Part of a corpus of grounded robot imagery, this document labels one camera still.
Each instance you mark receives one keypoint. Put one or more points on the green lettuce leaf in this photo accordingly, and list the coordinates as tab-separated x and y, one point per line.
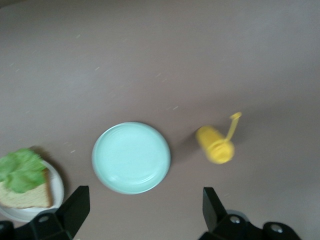
20	172

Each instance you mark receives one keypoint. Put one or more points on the beige round plate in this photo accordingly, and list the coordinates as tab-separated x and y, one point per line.
56	185

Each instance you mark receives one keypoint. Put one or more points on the mint green round plate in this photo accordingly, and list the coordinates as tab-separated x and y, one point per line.
131	157

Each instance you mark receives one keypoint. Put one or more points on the brown table cover mat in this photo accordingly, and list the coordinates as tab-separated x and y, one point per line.
160	62

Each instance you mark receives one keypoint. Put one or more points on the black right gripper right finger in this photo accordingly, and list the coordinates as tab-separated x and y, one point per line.
212	212

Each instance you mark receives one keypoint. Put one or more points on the yellow mustard squeeze bottle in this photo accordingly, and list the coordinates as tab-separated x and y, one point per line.
215	145

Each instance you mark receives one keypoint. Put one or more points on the brown-crust bread slice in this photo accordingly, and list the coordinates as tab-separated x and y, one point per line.
30	198

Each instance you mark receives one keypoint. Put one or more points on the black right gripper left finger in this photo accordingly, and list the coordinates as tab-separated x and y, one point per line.
72	215

